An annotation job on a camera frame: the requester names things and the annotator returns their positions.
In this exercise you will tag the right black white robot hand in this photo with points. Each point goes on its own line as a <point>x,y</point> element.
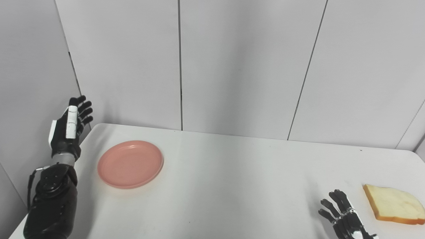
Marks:
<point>345,222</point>

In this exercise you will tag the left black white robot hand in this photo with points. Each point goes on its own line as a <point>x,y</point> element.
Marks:
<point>63,139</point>

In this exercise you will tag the slice of bread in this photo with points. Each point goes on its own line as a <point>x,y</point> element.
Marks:
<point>395,204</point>

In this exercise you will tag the pink round plate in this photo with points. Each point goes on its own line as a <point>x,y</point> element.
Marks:
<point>130,164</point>

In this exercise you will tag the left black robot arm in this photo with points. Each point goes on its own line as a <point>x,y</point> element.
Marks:
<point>53,202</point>

